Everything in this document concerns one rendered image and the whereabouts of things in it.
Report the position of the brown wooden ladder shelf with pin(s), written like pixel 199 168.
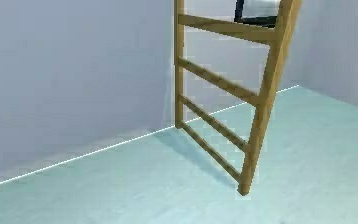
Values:
pixel 270 83

